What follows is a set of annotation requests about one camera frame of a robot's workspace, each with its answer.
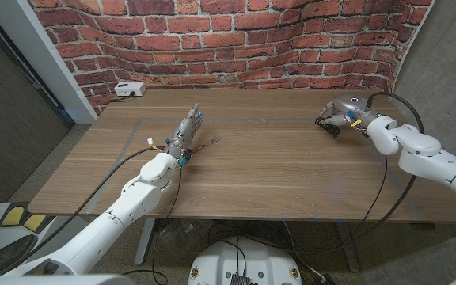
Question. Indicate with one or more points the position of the grey table leg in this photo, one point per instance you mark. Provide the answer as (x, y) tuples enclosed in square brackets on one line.
[(145, 241), (348, 249)]

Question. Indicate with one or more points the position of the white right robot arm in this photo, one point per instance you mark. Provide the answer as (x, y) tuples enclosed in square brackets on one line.
[(430, 158)]

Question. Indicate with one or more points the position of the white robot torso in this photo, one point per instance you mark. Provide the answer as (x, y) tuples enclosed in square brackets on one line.
[(263, 261)]

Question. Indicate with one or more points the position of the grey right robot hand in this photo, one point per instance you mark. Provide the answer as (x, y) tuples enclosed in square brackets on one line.
[(352, 107)]

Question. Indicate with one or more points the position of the white pillar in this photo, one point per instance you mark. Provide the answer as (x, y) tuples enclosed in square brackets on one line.
[(46, 59)]

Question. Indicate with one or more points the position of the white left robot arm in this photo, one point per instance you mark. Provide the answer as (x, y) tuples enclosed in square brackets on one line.
[(101, 233)]

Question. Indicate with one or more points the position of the white base with yellow pads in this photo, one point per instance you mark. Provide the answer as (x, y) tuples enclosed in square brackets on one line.
[(14, 215)]

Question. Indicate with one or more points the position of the black hair claw clip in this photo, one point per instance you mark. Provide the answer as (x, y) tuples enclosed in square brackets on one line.
[(333, 130)]

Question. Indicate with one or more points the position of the white power strip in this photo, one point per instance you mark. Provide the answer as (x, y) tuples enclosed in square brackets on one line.
[(130, 89)]

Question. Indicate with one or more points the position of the clear plastic bag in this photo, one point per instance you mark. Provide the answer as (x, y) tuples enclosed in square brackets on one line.
[(176, 233)]

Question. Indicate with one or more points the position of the dark grey perforated panel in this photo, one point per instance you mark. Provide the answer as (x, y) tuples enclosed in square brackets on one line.
[(10, 118)]

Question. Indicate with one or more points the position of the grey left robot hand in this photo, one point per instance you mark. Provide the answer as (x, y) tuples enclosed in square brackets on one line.
[(185, 132)]

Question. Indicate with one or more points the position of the red brick print backdrop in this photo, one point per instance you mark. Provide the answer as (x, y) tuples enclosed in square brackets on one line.
[(232, 39)]

